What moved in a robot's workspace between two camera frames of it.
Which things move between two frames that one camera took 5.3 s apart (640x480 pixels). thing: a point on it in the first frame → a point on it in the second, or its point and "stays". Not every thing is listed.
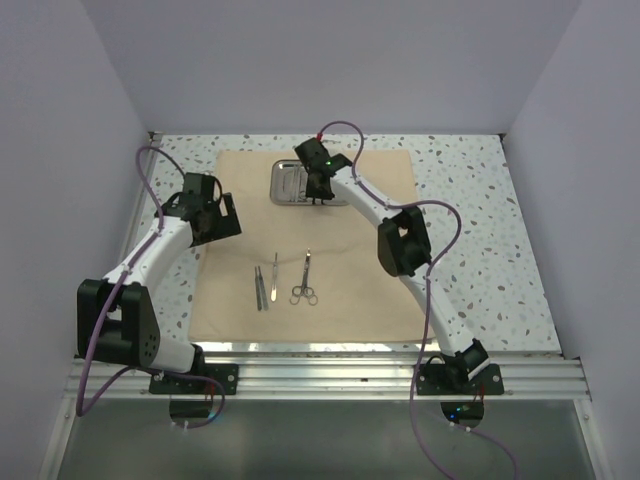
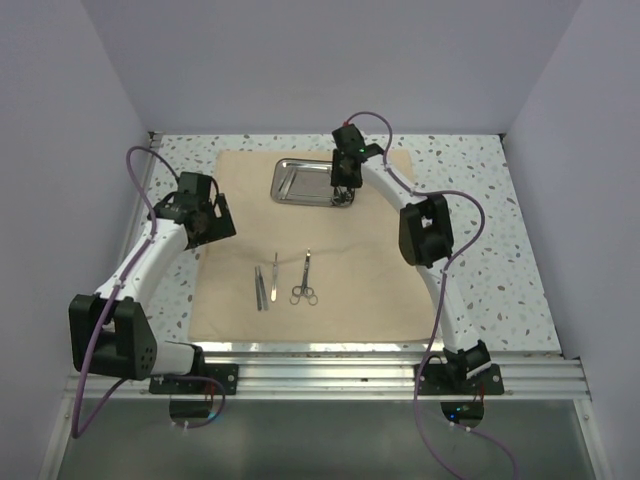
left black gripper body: x=219 y=226 stays
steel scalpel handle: x=258 y=293 stays
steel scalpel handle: x=274 y=291 stays
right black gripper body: x=320 y=192 → x=339 y=174
